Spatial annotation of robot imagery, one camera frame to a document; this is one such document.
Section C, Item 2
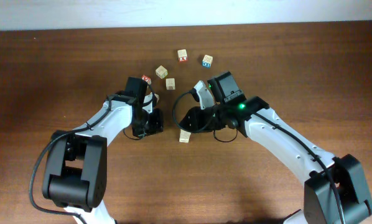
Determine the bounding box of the wooden block blue B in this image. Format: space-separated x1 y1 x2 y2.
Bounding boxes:
179 129 191 143

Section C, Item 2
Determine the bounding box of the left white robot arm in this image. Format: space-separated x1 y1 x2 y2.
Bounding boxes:
39 91 163 223

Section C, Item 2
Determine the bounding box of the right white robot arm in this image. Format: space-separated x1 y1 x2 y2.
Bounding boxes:
176 96 372 223

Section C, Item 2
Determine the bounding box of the wooden block red lower left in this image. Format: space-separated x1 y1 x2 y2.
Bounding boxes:
154 94 160 103

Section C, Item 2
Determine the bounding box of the wooden block centre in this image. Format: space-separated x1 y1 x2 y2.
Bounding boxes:
165 78 175 90

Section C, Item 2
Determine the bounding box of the wooden block red Y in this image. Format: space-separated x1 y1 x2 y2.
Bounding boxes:
142 75 152 85

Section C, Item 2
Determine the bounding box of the plain wooden block yellow edge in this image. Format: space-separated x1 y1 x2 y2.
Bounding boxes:
156 65 168 79

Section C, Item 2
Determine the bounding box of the wooden block blue side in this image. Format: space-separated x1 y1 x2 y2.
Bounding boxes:
202 55 213 68

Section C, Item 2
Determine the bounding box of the wooden block red X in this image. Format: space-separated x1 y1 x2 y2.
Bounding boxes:
177 49 188 62

